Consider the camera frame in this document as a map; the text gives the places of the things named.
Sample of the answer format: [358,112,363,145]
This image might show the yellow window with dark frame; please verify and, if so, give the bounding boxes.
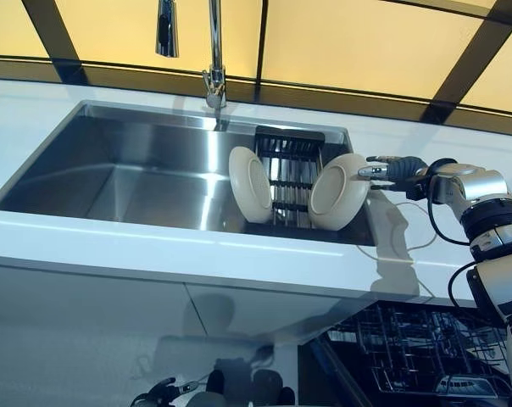
[0,0,512,139]

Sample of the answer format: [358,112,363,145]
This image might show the chrome pull-down kitchen faucet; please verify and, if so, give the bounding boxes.
[154,0,228,129]

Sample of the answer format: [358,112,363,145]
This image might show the robot leg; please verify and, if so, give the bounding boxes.
[187,368,240,407]
[249,368,298,407]

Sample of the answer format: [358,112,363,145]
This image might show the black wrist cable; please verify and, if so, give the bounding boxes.
[426,181,480,310]

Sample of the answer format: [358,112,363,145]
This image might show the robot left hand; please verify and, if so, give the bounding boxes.
[131,376,200,407]

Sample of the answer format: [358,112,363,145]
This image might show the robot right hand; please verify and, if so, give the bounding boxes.
[356,154,431,200]

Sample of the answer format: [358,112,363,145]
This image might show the stainless steel sink basin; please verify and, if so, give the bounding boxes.
[0,99,376,247]

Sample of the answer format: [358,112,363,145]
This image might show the cream ceramic plate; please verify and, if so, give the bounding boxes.
[228,146,275,224]
[309,153,372,232]

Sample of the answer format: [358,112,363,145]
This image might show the robot right leg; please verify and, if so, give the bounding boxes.
[249,368,298,407]

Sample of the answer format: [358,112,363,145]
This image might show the robot left leg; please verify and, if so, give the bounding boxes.
[187,368,240,407]

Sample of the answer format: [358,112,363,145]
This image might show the black sink drain rack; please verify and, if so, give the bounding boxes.
[253,125,327,231]

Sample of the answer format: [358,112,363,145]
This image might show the white glossy cabinet door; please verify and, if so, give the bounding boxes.
[186,282,376,345]
[0,262,211,338]

